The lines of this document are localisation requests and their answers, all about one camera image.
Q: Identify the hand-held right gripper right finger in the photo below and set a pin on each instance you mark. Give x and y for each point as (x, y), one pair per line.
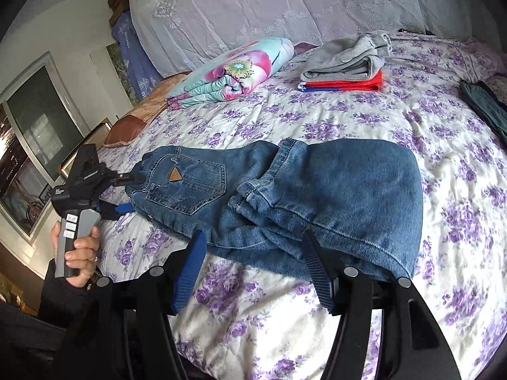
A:
(317, 273)

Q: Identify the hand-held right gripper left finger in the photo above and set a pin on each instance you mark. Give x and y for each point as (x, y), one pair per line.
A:
(190, 273)

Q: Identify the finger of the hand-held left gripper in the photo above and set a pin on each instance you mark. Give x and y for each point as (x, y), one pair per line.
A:
(126, 178)
(119, 209)

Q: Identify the blue denim jeans pants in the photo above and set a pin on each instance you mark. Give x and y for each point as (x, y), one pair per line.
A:
(336, 190)

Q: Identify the person's left forearm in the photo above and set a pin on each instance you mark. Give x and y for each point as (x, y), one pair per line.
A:
(51, 312)

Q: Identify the folded grey pants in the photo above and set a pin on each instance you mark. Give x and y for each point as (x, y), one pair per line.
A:
(340, 57)

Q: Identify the dark teal pants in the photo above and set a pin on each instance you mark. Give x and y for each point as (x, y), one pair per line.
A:
(487, 103)

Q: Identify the person's left hand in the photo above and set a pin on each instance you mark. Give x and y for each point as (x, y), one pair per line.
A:
(83, 253)

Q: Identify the brown pillow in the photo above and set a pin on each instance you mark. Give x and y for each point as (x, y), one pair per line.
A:
(134, 122)

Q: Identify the white framed window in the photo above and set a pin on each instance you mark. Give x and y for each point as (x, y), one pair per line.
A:
(35, 126)

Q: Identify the green picture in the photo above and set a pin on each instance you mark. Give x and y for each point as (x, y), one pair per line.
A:
(119, 71)

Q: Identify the folded floral quilt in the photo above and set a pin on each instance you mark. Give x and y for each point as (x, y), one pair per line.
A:
(237, 71)

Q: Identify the purple floral bedsheet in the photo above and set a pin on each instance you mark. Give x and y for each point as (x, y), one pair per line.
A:
(356, 107)

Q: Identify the wooden headboard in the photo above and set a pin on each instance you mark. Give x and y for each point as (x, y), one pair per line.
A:
(118, 0)

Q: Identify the folded blue garment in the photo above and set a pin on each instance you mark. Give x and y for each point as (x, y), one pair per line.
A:
(317, 89)

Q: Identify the folded red garment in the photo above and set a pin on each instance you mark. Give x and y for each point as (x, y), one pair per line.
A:
(356, 84)

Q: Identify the white lace cover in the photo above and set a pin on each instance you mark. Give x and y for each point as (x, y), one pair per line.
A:
(257, 4)

